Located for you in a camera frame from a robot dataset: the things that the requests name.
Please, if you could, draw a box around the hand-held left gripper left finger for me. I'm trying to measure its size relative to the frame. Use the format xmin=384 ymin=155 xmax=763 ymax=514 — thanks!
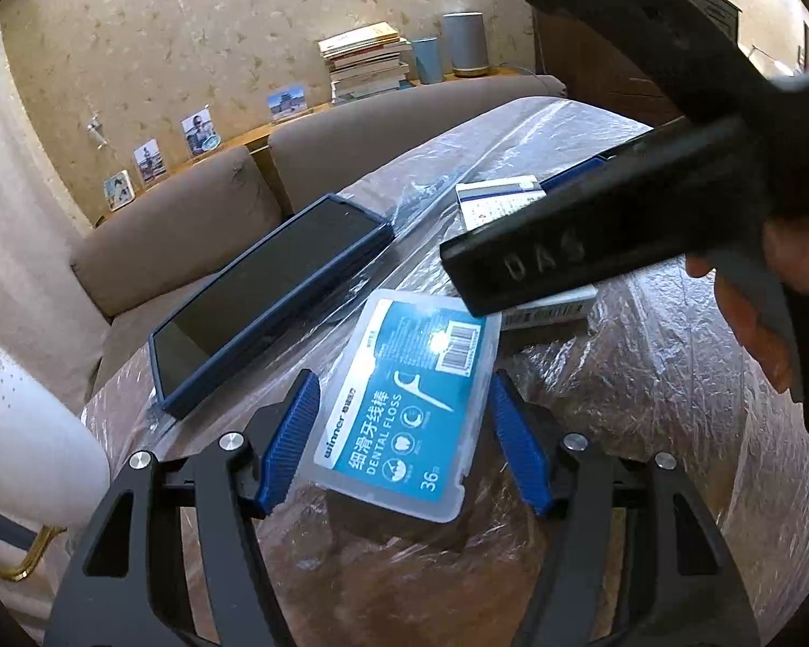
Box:
xmin=44 ymin=369 xmax=322 ymax=647

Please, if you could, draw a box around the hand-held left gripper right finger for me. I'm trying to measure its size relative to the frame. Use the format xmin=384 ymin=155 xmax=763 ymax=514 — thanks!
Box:
xmin=489 ymin=369 xmax=759 ymax=647

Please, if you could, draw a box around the clear dental floss box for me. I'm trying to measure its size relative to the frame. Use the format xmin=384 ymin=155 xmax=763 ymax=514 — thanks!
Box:
xmin=295 ymin=288 xmax=503 ymax=524

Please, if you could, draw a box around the person's right hand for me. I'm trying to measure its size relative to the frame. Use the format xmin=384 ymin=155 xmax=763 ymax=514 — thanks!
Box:
xmin=688 ymin=216 xmax=809 ymax=389

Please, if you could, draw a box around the dark blue flat case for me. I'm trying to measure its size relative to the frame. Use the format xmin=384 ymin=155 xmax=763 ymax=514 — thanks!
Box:
xmin=539 ymin=154 xmax=622 ymax=192

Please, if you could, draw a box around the white box with blue stripe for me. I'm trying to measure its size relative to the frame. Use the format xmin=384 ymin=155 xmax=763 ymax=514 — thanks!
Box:
xmin=456 ymin=175 xmax=598 ymax=333

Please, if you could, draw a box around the tablet in blue case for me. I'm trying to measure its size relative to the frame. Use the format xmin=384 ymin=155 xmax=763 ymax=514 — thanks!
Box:
xmin=148 ymin=193 xmax=396 ymax=420

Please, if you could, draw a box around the dark wooden cabinet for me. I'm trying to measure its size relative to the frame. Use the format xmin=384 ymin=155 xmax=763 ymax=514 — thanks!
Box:
xmin=531 ymin=0 xmax=744 ymax=130

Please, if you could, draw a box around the grey cylinder speaker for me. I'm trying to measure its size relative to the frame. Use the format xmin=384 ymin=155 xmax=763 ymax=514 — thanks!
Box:
xmin=441 ymin=11 xmax=490 ymax=79

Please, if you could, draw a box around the blue cylinder cup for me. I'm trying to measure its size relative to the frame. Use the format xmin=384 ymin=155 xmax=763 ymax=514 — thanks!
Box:
xmin=411 ymin=37 xmax=442 ymax=86

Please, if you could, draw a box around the stack of books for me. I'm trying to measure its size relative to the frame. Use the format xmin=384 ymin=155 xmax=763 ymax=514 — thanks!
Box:
xmin=318 ymin=22 xmax=416 ymax=106

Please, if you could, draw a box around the small photo stand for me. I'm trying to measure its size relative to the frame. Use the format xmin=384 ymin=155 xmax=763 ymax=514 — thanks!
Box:
xmin=268 ymin=84 xmax=310 ymax=123
xmin=181 ymin=108 xmax=223 ymax=155
xmin=133 ymin=139 xmax=170 ymax=185
xmin=103 ymin=170 xmax=136 ymax=212

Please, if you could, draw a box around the beige sofa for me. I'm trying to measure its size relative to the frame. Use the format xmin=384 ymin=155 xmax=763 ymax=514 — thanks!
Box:
xmin=94 ymin=66 xmax=535 ymax=230

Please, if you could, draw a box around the beige curtain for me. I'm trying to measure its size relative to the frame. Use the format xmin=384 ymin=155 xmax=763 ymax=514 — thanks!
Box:
xmin=0 ymin=33 xmax=92 ymax=368

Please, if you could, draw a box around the white cup with gold handle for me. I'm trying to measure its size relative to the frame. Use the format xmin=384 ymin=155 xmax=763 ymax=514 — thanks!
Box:
xmin=0 ymin=330 xmax=113 ymax=582

